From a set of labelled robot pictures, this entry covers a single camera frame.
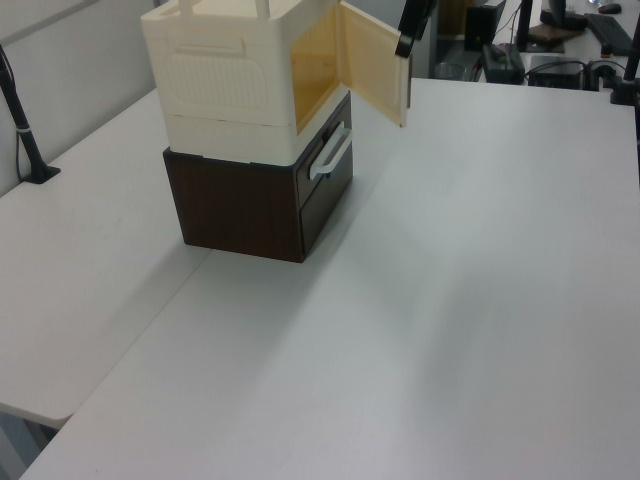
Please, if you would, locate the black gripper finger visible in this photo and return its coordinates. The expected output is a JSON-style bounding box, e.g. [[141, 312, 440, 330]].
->
[[393, 0, 437, 59]]

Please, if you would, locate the cream cabinet door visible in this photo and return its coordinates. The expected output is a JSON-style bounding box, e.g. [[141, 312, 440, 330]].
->
[[337, 0, 415, 129]]

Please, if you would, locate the cream plastic cabinet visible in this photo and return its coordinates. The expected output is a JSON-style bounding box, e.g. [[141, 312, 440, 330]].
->
[[139, 0, 354, 169]]

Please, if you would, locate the dark brown drawer cabinet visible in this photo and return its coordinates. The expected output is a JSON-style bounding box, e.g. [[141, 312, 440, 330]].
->
[[162, 92, 355, 265]]

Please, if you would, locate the clear plastic bin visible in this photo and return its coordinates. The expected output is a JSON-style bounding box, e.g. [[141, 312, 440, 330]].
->
[[433, 62, 472, 81]]

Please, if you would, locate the black upright box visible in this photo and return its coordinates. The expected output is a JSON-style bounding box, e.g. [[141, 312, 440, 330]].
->
[[463, 3, 507, 52]]

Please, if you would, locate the black flat device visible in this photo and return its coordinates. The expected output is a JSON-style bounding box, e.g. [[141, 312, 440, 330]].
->
[[479, 42, 527, 83]]

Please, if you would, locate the black monitor stand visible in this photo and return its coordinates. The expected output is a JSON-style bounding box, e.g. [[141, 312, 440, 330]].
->
[[513, 0, 535, 52]]

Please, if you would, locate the brown wooden board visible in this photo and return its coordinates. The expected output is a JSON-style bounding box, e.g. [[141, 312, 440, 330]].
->
[[528, 22, 567, 54]]

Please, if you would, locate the black electronics box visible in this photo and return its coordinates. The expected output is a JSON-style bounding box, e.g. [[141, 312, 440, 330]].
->
[[526, 54, 587, 90]]

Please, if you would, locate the grey monitor base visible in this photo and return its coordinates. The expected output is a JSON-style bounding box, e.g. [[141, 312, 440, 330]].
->
[[538, 0, 592, 30]]

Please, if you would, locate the black keyboard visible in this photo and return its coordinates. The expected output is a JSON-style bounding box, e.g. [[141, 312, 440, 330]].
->
[[583, 12, 635, 55]]

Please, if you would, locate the white drawer handle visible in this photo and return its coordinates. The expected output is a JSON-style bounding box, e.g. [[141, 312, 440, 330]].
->
[[308, 123, 353, 181]]

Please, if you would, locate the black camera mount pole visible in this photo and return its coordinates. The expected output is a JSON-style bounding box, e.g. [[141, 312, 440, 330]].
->
[[0, 43, 62, 184]]

